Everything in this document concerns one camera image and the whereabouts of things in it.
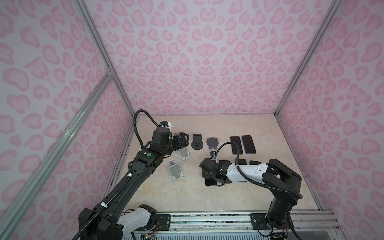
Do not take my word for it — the aluminium frame post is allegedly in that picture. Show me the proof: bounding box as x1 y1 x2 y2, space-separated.
274 0 344 118
73 0 135 118

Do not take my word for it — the aluminium frame post back right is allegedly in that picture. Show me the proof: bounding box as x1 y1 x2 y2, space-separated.
274 0 344 118

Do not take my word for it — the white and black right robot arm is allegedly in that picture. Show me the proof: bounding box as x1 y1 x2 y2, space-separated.
200 158 303 229

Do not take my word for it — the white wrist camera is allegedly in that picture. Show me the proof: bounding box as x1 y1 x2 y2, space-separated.
159 121 172 131
210 151 217 161

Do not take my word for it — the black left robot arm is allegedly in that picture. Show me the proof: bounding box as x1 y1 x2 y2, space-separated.
73 126 189 240

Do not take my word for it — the aluminium diagonal frame bar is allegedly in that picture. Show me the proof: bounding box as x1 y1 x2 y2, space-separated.
1 73 115 240

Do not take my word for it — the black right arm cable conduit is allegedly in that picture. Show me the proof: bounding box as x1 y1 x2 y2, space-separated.
211 141 304 200

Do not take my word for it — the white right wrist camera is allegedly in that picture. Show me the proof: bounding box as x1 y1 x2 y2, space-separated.
210 151 217 161

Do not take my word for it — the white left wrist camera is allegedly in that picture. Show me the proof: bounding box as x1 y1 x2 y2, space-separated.
159 121 172 131

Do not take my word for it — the dark round stand back right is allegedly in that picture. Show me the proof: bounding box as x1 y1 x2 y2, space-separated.
206 138 219 150

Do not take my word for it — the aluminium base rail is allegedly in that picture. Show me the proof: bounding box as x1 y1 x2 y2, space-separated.
119 209 343 240

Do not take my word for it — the white phone stand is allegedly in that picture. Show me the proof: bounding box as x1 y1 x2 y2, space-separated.
172 147 191 161
167 161 184 182

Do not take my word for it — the dark round stand back left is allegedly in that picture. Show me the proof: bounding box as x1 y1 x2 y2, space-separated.
192 134 204 150

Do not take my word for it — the aluminium frame post back left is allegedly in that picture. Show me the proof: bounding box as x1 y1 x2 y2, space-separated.
73 0 135 118

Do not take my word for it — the dark round stand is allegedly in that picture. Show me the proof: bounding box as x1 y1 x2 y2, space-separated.
206 138 219 150
192 134 204 150

